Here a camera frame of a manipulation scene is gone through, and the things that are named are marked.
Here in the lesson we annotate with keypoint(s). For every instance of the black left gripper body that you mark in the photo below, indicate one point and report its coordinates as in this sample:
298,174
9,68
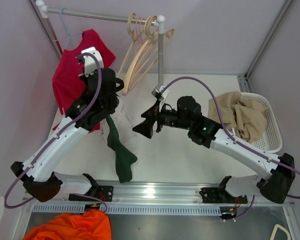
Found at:
115,101

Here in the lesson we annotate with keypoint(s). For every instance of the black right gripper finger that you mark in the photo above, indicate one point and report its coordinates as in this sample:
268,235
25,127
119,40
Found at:
152,111
145,128

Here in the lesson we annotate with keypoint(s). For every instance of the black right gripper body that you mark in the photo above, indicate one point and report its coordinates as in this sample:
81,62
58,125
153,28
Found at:
166,118

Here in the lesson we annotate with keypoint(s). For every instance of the green white raglan shirt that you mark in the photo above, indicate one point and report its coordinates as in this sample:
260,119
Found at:
117,131

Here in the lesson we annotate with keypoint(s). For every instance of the beige t shirt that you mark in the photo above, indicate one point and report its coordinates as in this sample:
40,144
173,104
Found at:
247,117

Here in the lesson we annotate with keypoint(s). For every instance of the beige wooden hanger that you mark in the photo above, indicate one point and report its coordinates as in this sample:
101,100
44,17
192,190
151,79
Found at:
134,30

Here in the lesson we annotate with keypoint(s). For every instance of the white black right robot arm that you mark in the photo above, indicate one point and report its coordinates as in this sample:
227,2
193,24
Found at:
273,176

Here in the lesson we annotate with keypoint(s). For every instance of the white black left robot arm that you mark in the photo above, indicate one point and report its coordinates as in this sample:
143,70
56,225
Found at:
38,174

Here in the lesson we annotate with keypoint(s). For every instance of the red t shirt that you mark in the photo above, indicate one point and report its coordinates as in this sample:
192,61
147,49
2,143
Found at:
66,83

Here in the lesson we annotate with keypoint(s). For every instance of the pink plastic hanger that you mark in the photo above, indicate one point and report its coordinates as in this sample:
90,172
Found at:
142,50

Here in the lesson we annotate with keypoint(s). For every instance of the beige empty hanger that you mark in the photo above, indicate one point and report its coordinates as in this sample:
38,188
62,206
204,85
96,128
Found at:
164,39

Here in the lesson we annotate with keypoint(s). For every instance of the white clothes rack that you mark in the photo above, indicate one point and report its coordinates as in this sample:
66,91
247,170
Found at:
44,10

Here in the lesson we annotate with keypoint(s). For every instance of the white perforated laundry basket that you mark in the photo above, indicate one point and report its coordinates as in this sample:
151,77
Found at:
271,140

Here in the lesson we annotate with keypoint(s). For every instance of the orange cloth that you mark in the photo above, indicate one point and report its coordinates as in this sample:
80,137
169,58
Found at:
91,225

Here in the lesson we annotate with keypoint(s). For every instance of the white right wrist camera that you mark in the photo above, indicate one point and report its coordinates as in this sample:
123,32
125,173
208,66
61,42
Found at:
160,93

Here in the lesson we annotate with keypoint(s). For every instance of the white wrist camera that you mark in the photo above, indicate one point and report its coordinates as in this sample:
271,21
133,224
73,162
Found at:
89,63
160,93

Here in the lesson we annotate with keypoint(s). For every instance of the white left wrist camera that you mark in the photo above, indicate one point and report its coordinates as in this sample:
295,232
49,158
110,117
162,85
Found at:
89,63

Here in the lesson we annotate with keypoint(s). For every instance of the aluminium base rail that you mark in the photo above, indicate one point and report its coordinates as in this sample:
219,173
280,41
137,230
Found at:
184,199

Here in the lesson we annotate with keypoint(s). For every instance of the aluminium corner frame post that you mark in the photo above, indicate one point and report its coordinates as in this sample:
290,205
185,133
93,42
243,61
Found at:
243,78

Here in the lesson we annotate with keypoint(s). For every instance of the blue wire hanger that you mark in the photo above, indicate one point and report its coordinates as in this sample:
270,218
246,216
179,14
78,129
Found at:
69,34

